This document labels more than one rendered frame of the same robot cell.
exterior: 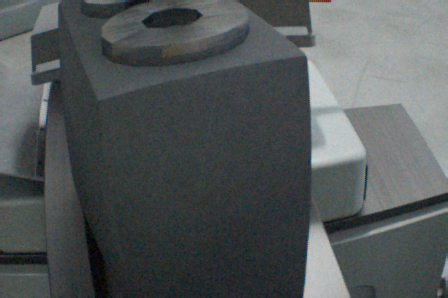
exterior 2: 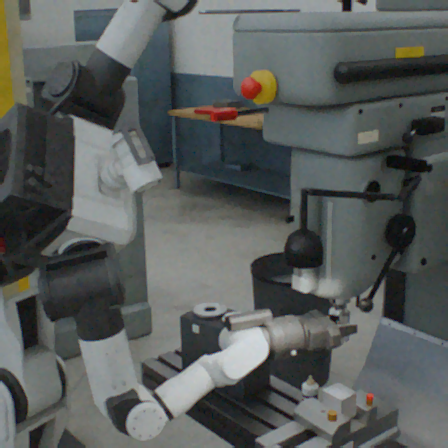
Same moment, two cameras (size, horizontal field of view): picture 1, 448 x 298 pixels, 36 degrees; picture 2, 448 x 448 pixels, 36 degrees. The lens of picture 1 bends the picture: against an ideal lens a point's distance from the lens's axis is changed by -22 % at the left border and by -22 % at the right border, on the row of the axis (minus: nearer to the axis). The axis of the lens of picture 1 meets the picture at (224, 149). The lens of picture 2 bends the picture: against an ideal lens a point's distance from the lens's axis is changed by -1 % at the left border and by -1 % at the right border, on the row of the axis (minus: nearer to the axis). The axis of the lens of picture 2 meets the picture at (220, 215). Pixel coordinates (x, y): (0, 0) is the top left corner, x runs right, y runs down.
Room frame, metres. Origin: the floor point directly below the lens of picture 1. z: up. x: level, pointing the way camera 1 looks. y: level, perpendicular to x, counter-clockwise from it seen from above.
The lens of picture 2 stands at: (1.96, -0.87, 1.89)
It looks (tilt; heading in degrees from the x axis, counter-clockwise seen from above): 16 degrees down; 148
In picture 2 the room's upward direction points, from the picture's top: 1 degrees counter-clockwise
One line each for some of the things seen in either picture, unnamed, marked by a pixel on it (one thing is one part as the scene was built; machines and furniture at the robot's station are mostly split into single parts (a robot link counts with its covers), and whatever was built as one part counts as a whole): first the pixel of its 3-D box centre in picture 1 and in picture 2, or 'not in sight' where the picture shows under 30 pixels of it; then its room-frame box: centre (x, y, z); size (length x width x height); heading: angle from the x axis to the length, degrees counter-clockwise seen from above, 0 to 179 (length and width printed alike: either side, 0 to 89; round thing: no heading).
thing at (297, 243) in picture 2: not in sight; (303, 246); (1.01, -0.11, 1.48); 0.07 x 0.07 x 0.06
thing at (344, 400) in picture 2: not in sight; (339, 402); (0.90, 0.10, 1.03); 0.06 x 0.05 x 0.06; 5
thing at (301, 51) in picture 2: not in sight; (351, 52); (0.89, 0.11, 1.81); 0.47 x 0.26 x 0.16; 98
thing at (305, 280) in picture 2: not in sight; (306, 239); (0.90, -0.01, 1.45); 0.04 x 0.04 x 0.21; 8
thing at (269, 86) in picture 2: not in sight; (261, 87); (0.92, -0.13, 1.76); 0.06 x 0.02 x 0.06; 8
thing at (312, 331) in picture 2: not in sight; (302, 334); (0.87, 0.00, 1.22); 0.13 x 0.12 x 0.10; 170
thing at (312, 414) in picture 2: not in sight; (321, 419); (0.90, 0.04, 1.01); 0.12 x 0.06 x 0.04; 5
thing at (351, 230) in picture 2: not in sight; (344, 217); (0.89, 0.10, 1.47); 0.21 x 0.19 x 0.32; 8
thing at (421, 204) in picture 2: not in sight; (398, 201); (0.87, 0.29, 1.47); 0.24 x 0.19 x 0.26; 8
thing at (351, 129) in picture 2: not in sight; (358, 116); (0.88, 0.14, 1.68); 0.34 x 0.24 x 0.10; 98
